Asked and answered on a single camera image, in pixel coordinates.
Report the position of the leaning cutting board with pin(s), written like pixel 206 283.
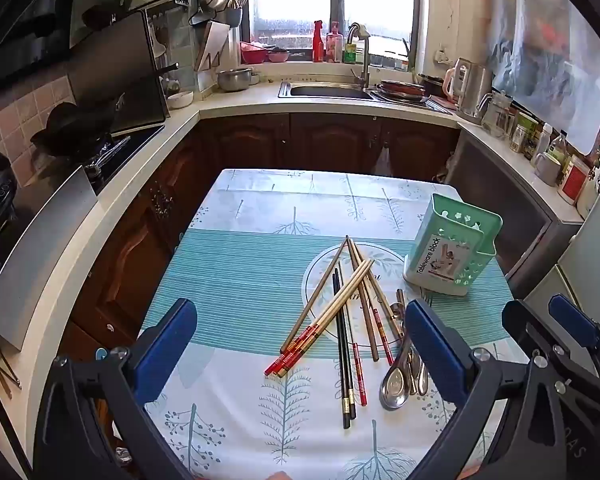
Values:
pixel 211 45

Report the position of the steel electric kettle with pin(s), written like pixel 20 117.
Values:
pixel 472 90

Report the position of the hanging black frying pan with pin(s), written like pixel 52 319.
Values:
pixel 105 10

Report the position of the pink bowl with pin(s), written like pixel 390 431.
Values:
pixel 278 56

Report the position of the white plastic bottle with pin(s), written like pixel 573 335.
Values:
pixel 541 145

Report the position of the steel pot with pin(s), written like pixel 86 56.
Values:
pixel 234 80

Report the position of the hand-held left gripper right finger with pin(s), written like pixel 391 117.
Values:
pixel 437 355

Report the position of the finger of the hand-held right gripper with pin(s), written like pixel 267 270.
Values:
pixel 525 330
pixel 575 320

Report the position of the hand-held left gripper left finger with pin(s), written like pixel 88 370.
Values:
pixel 165 350

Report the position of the black wok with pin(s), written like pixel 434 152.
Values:
pixel 75 127

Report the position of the black chopstick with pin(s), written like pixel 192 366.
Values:
pixel 350 380
pixel 342 370

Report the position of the hanging plastic bag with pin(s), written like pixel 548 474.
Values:
pixel 545 60

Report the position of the white bowl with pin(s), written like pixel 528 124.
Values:
pixel 180 100

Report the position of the glass teapot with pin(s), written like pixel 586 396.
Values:
pixel 497 117

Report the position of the dark stove splash guard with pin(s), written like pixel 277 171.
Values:
pixel 115 75

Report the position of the white refrigerator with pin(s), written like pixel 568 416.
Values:
pixel 595 250

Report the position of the grey mug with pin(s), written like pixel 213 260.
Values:
pixel 546 170

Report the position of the steel faucet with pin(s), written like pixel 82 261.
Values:
pixel 364 55

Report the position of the dark brown wooden chopstick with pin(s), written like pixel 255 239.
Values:
pixel 370 330

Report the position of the blue tablecloth clip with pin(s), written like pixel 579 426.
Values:
pixel 101 353

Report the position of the teal printed tablecloth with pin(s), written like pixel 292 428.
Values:
pixel 240 270

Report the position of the spice jar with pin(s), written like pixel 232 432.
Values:
pixel 522 132

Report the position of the red pan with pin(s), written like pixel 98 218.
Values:
pixel 402 89

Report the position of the black range hood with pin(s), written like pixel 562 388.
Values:
pixel 20 25

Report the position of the black pot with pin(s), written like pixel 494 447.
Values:
pixel 432 85

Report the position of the steel soup spoon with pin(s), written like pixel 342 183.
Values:
pixel 395 390

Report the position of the tan wooden chopstick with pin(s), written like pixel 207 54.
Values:
pixel 320 285

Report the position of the glass bottle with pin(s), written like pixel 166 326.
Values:
pixel 559 147

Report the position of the pink bottle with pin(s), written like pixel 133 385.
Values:
pixel 334 42

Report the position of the red bowl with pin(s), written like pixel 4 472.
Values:
pixel 253 54

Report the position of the red spray bottle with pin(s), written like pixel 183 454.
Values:
pixel 318 42

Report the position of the kitchen window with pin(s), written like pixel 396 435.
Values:
pixel 290 5

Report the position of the black gas stove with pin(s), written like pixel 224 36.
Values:
pixel 125 155

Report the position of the steel sink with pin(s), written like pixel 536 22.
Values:
pixel 325 92

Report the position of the green bottle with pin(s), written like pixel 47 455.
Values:
pixel 350 52

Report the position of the green plastic utensil holder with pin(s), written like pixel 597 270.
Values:
pixel 445 270

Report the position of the steel splash guard panel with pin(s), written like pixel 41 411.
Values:
pixel 45 250

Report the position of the light chopstick red striped end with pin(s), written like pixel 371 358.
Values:
pixel 383 335
pixel 360 375
pixel 309 340
pixel 300 334

